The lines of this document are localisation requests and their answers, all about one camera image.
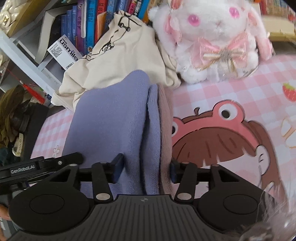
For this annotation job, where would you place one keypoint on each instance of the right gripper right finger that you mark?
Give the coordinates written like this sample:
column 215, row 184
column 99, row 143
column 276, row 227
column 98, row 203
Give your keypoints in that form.
column 185, row 175

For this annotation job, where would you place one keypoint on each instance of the row of colourful books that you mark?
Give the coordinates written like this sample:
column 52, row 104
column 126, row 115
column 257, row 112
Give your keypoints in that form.
column 84, row 23

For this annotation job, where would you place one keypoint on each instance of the pink checkered desk mat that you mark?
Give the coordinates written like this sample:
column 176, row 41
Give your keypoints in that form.
column 247, row 126

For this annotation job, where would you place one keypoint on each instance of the purple and mauve sweater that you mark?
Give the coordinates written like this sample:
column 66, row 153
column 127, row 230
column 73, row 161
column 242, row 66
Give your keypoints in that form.
column 122, row 118

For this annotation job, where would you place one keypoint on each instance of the white pink plush bunny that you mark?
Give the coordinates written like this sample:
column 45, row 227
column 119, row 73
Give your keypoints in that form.
column 212, row 40

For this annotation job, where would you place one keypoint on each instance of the red tassel ornament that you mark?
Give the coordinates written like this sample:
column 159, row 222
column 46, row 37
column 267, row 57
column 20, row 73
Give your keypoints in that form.
column 33, row 93

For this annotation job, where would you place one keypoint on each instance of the olive green garment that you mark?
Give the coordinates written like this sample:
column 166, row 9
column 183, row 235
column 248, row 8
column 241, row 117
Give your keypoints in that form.
column 14, row 119

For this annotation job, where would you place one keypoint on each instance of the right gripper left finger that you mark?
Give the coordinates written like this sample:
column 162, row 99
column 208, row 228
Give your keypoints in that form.
column 104, row 174

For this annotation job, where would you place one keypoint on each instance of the cream beige garment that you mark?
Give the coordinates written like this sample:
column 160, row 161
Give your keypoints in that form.
column 128, row 45

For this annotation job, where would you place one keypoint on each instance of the white usmile box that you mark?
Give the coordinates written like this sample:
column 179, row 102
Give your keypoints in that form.
column 64, row 52

